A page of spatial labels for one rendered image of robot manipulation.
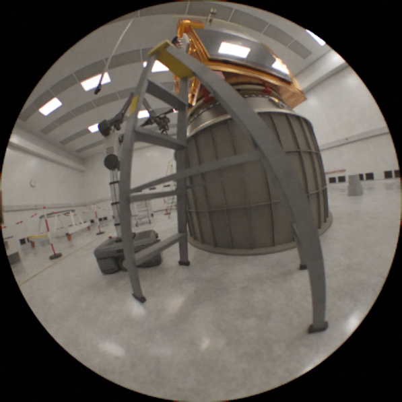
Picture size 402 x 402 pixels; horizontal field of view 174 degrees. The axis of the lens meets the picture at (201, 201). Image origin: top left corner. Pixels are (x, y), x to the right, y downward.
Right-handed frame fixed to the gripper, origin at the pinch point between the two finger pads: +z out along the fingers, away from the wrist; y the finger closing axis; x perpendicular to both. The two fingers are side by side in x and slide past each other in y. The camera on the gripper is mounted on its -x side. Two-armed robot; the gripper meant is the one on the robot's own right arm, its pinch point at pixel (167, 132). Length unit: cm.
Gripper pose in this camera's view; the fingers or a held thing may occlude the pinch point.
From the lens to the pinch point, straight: 135.2
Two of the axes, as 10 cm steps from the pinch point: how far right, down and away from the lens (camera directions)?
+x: -7.0, 6.6, -2.7
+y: -3.4, 0.2, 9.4
